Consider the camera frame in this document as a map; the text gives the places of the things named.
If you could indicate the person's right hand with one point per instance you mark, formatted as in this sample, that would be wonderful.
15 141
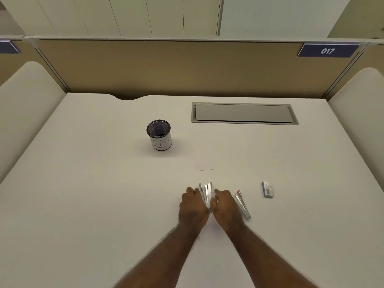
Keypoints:
228 212

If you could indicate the person's left hand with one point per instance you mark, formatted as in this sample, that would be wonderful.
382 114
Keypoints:
193 212

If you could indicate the pink metal stapler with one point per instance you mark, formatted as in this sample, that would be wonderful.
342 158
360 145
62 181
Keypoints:
243 208

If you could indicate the white metal stapler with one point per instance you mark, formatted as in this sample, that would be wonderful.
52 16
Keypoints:
207 191

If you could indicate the small box of staples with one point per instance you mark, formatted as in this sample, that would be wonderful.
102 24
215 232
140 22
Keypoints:
268 189

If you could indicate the white paper sheet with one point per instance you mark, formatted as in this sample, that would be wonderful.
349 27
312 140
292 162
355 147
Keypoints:
204 163

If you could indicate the person's right forearm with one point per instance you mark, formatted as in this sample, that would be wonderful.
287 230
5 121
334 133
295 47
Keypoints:
267 257

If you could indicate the person's left forearm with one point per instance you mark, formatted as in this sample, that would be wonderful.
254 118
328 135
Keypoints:
162 257

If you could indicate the black mesh pen holder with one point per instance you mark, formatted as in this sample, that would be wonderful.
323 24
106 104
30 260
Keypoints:
162 142

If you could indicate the long beige partition panel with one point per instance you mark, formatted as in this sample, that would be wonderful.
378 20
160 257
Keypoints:
180 68

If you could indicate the white curved desk divider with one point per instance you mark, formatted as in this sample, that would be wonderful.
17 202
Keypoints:
27 110
363 122

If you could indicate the blue number sign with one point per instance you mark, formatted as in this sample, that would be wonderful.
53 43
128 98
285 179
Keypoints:
328 50
9 47

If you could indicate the beige side partition panel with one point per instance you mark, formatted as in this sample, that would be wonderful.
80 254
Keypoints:
375 56
21 59

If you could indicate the white tall cabinet row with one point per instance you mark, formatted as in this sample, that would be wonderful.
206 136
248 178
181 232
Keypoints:
105 14

